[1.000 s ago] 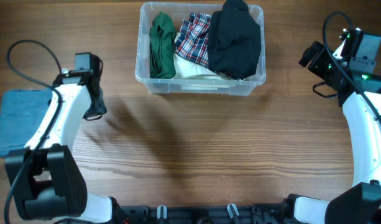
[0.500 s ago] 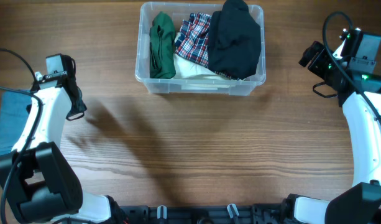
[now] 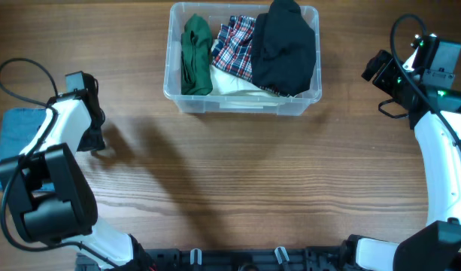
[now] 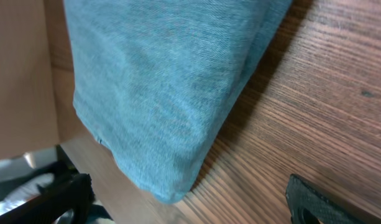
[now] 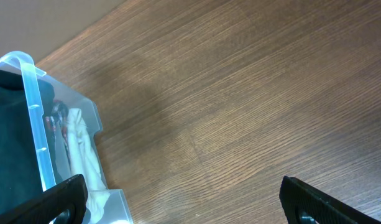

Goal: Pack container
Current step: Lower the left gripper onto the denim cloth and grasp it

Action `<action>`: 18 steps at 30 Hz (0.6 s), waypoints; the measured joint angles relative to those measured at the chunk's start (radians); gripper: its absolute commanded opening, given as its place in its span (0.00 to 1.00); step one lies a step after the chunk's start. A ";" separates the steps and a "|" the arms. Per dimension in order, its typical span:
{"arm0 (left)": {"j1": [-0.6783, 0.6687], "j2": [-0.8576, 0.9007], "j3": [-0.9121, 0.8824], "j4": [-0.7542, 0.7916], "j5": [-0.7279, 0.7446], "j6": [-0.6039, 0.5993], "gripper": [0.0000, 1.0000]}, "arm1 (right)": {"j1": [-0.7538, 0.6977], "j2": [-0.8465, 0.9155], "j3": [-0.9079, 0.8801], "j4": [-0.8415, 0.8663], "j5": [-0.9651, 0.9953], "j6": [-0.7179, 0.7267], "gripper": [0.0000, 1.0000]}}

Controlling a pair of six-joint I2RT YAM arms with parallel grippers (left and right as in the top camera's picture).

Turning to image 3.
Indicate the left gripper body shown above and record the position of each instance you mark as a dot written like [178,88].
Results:
[93,138]

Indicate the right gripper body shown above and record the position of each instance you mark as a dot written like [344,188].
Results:
[391,80]

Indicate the blue denim cloth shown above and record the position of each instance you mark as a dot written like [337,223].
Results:
[19,127]

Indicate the black garment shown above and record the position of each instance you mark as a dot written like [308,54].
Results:
[283,53]

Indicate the green garment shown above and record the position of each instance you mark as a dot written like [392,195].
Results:
[196,43]

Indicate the cream cloth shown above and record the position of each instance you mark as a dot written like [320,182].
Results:
[225,84]

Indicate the plaid shirt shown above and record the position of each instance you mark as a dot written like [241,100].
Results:
[231,51]

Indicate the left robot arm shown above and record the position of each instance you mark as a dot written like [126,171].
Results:
[47,201]

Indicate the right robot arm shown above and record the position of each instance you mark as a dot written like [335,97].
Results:
[421,85]

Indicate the white label on bin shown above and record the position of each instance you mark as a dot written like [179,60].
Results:
[240,106]

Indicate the clear plastic storage bin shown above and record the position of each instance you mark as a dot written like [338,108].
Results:
[216,14]

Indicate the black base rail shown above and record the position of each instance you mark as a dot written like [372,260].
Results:
[303,259]

